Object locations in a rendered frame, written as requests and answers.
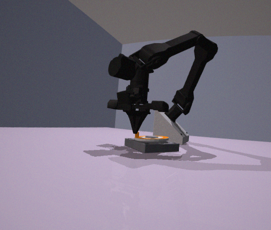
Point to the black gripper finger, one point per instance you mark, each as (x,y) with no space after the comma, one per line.
(132,116)
(140,116)

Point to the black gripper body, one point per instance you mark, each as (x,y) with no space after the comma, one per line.
(161,106)

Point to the orange round plate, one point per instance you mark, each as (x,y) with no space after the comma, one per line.
(144,139)

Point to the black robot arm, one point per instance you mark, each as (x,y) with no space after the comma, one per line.
(156,55)

